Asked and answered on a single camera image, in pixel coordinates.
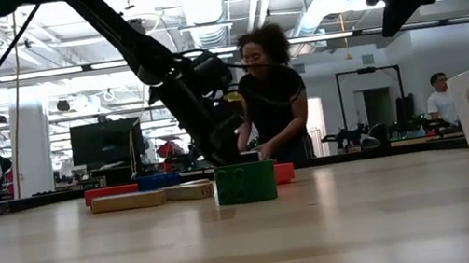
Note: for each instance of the black background robot rig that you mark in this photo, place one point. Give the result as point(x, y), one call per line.
point(348, 137)

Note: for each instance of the black gantry frame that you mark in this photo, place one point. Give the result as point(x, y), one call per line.
point(366, 70)

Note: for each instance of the person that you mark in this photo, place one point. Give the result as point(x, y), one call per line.
point(274, 97)
point(442, 105)

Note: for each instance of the light wooden plank block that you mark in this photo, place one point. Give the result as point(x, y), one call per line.
point(189, 191)
point(127, 201)
point(251, 156)

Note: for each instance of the black monitor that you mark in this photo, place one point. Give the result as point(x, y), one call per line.
point(106, 144)

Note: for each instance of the white pillar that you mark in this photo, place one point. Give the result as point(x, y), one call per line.
point(32, 149)

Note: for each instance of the green toy brick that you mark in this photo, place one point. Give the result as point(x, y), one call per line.
point(246, 184)

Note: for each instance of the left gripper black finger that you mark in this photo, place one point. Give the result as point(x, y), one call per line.
point(234, 143)
point(207, 136)

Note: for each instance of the red rectangular block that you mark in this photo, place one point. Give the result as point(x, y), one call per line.
point(109, 192)
point(285, 173)

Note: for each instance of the red background object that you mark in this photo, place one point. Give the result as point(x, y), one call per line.
point(169, 150)

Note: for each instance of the blue toy brick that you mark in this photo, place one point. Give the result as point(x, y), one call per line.
point(159, 181)

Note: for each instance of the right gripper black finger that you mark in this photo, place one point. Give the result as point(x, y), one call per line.
point(400, 13)

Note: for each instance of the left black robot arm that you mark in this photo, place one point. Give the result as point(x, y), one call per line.
point(124, 31)

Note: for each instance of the black aluminium table frame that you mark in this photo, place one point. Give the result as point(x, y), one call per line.
point(15, 206)

